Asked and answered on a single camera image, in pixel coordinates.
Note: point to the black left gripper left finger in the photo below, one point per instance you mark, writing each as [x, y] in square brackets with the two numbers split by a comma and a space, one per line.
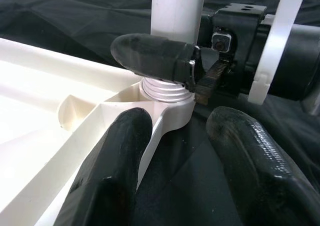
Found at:
[107, 181]

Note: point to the white plastic table top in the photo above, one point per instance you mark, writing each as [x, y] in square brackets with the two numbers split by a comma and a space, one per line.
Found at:
[37, 98]

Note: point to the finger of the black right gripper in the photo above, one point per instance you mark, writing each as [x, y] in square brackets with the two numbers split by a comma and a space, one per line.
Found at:
[150, 56]

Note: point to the white plastic table leg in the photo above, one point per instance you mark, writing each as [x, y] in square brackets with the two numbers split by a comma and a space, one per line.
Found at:
[175, 11]

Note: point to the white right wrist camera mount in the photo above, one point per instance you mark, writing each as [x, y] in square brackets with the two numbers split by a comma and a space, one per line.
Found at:
[277, 36]

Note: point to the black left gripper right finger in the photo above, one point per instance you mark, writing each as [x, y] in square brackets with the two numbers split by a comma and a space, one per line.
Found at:
[255, 173]

